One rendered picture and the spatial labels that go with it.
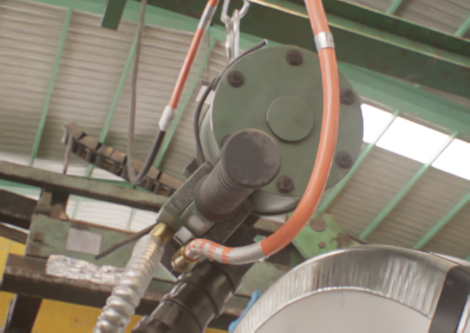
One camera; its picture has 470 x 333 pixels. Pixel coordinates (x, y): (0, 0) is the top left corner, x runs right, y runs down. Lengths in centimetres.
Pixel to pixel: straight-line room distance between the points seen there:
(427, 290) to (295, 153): 17
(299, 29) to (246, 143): 321
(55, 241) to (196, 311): 93
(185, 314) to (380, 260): 21
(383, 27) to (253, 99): 340
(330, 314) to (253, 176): 30
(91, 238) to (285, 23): 221
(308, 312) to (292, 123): 24
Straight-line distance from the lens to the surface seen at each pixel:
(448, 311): 58
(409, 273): 64
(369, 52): 384
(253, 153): 49
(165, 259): 86
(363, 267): 71
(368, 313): 69
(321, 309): 78
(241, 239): 79
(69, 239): 166
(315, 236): 186
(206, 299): 76
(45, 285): 161
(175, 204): 65
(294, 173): 65
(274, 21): 365
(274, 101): 66
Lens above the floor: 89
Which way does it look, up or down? 41 degrees up
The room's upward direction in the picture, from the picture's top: straight up
